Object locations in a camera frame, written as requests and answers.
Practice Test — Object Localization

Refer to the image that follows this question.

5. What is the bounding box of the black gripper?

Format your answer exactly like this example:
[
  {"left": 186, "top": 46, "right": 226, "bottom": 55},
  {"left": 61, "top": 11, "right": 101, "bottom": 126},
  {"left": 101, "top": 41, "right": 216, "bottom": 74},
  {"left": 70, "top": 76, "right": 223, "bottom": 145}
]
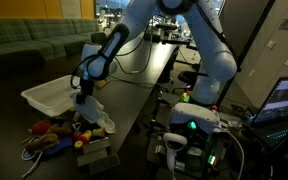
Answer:
[{"left": 75, "top": 72, "right": 95, "bottom": 105}]

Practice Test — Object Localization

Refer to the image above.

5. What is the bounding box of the white fluffy towel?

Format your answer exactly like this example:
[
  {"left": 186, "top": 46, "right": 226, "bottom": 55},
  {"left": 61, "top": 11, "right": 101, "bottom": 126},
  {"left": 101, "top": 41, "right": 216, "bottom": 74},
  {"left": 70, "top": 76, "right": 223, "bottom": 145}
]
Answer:
[{"left": 71, "top": 93, "right": 117, "bottom": 135}]

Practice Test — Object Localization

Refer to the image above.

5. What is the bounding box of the small red toy fruit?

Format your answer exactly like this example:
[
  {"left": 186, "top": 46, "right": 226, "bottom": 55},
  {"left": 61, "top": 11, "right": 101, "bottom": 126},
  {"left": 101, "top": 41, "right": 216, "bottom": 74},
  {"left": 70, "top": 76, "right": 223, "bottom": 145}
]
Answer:
[{"left": 72, "top": 130, "right": 82, "bottom": 143}]

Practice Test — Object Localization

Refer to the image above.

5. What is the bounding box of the yellow ring toy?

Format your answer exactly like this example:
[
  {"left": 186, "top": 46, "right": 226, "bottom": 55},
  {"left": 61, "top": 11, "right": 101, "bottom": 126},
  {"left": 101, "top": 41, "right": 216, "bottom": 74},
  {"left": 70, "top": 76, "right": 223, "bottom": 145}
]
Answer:
[{"left": 73, "top": 140, "right": 84, "bottom": 150}]

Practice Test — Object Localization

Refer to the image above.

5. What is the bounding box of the black rectangular block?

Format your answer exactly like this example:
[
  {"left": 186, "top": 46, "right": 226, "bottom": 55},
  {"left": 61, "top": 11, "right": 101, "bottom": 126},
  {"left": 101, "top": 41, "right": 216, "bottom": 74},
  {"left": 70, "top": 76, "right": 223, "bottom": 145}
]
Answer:
[
  {"left": 76, "top": 148, "right": 108, "bottom": 167},
  {"left": 88, "top": 153, "right": 121, "bottom": 176},
  {"left": 82, "top": 137, "right": 112, "bottom": 154}
]

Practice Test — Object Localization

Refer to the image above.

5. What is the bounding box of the red strawberry toy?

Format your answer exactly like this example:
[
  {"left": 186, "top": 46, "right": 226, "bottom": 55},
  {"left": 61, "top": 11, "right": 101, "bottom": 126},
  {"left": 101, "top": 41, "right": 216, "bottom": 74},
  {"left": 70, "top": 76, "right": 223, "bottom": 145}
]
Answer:
[{"left": 31, "top": 121, "right": 53, "bottom": 137}]

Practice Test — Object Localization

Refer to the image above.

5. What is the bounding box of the blue disc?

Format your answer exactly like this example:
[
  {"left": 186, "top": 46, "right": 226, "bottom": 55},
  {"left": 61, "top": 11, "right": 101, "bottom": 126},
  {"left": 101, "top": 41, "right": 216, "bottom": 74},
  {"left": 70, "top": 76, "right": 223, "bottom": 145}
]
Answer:
[{"left": 43, "top": 136, "right": 73, "bottom": 156}]

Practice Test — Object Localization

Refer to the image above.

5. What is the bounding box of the brown plush toy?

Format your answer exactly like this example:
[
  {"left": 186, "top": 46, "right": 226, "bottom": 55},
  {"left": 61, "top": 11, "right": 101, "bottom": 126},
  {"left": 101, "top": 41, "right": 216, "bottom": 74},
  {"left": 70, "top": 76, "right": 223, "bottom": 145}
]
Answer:
[{"left": 25, "top": 133, "right": 59, "bottom": 154}]

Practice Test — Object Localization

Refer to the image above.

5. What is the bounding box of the white cord loop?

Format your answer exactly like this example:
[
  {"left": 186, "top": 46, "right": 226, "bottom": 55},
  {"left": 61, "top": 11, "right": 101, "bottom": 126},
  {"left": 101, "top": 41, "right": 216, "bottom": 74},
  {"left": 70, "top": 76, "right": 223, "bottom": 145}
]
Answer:
[{"left": 21, "top": 146, "right": 45, "bottom": 179}]

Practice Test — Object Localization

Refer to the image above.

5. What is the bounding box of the white plastic storage container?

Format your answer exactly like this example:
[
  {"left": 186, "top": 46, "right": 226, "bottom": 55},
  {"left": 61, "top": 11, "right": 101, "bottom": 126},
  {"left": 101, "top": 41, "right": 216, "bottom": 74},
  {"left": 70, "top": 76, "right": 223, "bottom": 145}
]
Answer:
[{"left": 20, "top": 74, "right": 85, "bottom": 118}]

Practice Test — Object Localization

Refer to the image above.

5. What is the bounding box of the small dark ottoman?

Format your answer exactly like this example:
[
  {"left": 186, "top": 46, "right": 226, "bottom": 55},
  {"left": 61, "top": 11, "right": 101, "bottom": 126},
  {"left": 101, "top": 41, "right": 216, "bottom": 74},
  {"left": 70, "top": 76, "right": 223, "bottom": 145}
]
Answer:
[{"left": 63, "top": 40, "right": 89, "bottom": 56}]

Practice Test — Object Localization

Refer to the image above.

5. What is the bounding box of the dark padded chair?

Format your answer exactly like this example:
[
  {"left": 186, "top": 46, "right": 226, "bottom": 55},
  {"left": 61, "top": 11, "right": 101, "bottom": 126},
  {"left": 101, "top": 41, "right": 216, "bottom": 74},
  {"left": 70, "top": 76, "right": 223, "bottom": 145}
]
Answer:
[{"left": 90, "top": 31, "right": 109, "bottom": 46}]

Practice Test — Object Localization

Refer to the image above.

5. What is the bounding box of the large dark ottoman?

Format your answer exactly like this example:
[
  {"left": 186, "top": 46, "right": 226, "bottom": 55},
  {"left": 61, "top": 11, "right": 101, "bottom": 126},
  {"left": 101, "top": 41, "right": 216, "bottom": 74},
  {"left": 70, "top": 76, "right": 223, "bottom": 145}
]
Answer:
[{"left": 0, "top": 49, "right": 47, "bottom": 77}]

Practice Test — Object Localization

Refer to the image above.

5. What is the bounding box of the green plaid sofa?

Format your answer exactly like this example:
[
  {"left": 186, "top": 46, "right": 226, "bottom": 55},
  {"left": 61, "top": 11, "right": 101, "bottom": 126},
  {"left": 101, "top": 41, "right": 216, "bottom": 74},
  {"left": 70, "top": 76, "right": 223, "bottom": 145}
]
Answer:
[{"left": 0, "top": 18, "right": 100, "bottom": 79}]

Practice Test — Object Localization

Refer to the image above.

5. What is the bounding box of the white VR controller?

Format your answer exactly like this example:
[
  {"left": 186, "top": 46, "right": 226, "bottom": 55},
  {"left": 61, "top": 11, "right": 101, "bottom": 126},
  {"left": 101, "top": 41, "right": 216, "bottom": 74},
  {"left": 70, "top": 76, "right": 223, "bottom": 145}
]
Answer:
[{"left": 162, "top": 132, "right": 188, "bottom": 173}]

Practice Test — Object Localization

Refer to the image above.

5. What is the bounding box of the green lit device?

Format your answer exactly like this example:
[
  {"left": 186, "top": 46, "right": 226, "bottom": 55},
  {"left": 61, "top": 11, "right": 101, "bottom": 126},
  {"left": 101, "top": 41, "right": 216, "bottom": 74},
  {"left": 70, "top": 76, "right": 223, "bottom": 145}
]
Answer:
[{"left": 180, "top": 92, "right": 192, "bottom": 103}]

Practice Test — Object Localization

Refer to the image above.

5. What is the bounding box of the white VR headset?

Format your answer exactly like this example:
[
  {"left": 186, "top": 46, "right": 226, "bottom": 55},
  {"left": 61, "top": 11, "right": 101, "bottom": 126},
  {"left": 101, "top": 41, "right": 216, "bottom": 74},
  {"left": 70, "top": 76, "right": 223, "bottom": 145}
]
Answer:
[{"left": 168, "top": 102, "right": 221, "bottom": 134}]

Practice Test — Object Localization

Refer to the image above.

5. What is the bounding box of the electronics box under headset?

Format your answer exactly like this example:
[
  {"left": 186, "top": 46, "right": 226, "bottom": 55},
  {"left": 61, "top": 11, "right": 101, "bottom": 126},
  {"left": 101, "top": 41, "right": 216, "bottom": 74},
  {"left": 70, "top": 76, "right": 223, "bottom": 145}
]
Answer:
[{"left": 146, "top": 131, "right": 227, "bottom": 180}]

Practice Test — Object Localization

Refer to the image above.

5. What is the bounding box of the black stand pole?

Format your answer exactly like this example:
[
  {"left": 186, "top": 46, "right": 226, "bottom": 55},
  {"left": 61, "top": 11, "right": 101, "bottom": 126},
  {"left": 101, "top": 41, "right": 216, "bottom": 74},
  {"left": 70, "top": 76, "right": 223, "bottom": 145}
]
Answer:
[{"left": 215, "top": 0, "right": 272, "bottom": 108}]

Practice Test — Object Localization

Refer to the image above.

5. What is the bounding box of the open laptop with lit screen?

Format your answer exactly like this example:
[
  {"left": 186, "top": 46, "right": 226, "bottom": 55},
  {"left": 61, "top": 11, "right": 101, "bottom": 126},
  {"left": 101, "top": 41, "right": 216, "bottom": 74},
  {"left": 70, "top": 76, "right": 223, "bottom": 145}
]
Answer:
[{"left": 242, "top": 76, "right": 288, "bottom": 148}]

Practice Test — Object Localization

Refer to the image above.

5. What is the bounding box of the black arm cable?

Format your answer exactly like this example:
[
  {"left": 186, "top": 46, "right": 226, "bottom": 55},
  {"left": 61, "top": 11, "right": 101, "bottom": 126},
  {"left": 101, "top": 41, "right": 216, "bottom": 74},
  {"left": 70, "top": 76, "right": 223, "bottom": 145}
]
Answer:
[{"left": 69, "top": 0, "right": 241, "bottom": 89}]

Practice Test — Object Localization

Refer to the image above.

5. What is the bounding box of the white thick cable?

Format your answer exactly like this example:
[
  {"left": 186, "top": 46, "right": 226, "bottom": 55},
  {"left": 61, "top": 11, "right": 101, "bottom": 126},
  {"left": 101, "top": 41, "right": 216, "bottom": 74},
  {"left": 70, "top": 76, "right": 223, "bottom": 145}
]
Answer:
[{"left": 222, "top": 129, "right": 247, "bottom": 180}]

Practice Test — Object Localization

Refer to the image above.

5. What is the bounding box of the dark wall sign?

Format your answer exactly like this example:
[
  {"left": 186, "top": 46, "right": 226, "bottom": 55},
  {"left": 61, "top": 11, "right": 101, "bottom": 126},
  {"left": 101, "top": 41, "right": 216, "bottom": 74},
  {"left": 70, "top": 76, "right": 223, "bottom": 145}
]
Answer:
[{"left": 278, "top": 18, "right": 288, "bottom": 31}]

